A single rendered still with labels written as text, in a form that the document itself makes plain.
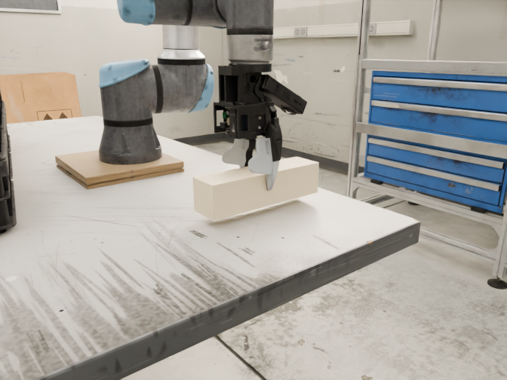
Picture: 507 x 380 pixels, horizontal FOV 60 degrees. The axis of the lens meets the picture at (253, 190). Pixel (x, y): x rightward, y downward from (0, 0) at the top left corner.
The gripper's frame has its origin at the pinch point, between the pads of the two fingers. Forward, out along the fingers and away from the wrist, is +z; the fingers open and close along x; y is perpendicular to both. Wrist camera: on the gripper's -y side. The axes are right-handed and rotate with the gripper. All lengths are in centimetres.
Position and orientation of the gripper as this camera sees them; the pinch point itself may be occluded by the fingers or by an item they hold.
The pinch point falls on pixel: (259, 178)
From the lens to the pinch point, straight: 78.6
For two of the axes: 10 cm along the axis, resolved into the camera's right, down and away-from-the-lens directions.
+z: 0.0, 9.5, 3.1
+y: -7.9, 1.9, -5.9
